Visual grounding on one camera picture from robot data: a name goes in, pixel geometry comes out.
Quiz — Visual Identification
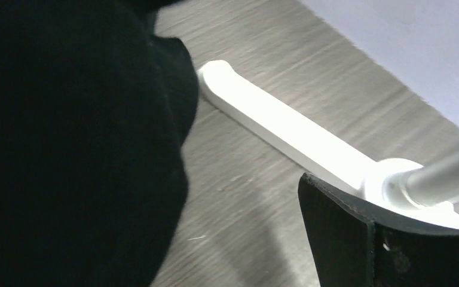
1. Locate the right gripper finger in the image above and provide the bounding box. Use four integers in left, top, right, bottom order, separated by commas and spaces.
298, 173, 459, 286

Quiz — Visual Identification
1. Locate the metal clothes rack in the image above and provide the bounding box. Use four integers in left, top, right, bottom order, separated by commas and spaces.
198, 60, 459, 230

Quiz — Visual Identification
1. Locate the black t-shirt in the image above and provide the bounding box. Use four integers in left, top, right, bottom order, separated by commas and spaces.
0, 1, 199, 286

